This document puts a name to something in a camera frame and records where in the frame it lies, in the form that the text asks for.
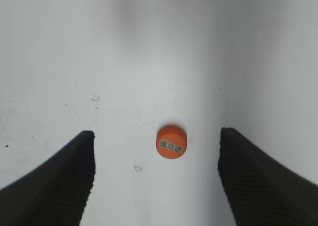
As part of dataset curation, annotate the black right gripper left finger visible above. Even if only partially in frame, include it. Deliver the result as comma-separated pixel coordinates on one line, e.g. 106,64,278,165
0,131,95,226

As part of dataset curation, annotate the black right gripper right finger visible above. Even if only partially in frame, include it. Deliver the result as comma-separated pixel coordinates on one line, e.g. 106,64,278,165
218,128,318,226

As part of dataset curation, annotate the orange bottle cap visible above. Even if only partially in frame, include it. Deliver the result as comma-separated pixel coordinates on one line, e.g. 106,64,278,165
156,124,187,159

